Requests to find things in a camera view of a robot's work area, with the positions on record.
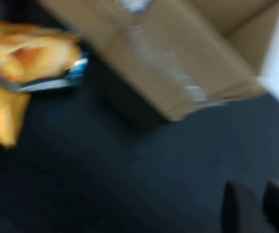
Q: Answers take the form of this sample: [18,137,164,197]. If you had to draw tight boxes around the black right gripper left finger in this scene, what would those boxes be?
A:
[221,181,270,233]

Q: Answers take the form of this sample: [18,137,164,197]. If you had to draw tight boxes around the plain yellow snack packet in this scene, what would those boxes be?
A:
[0,75,31,149]

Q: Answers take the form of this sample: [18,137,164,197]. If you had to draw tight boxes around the blue black Vikar fries bag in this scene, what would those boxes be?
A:
[0,20,89,93]

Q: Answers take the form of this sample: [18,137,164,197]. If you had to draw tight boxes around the clear packing tape strip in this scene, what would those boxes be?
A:
[127,24,227,105]

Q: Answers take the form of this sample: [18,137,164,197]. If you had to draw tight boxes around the taped cardboard box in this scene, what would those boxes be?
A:
[38,0,279,122]

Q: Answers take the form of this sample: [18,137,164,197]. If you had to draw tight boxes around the white label sticker red writing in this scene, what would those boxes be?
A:
[120,0,155,14]

